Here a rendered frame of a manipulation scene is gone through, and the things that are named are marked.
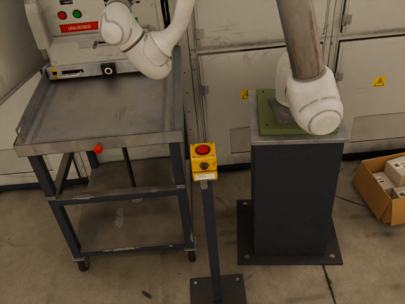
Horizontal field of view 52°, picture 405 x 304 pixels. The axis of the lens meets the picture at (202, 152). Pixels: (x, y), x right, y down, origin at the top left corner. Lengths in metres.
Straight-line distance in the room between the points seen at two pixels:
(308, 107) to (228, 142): 1.10
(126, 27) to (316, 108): 0.64
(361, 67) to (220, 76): 0.73
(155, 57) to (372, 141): 1.61
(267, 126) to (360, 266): 0.90
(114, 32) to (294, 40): 0.54
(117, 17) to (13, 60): 0.81
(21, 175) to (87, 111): 1.08
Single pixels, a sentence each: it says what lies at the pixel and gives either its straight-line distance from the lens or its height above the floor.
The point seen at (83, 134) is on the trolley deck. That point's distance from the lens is 1.60.
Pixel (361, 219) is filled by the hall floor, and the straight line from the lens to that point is 2.38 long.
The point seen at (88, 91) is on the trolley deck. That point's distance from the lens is 1.86.
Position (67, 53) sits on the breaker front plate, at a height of 0.98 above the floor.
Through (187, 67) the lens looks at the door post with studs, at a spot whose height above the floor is 0.73.
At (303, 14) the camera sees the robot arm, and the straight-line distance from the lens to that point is 1.26.
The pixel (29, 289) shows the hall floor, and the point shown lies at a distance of 2.30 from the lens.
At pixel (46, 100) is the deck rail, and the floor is 0.85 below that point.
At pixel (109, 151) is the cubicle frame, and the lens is 2.49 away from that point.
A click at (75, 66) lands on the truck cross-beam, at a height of 0.92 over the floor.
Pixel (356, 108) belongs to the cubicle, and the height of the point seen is 0.39.
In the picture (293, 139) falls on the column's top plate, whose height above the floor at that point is 0.75.
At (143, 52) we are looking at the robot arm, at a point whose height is 1.14.
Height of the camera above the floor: 1.75
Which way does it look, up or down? 40 degrees down
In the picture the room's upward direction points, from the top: 6 degrees counter-clockwise
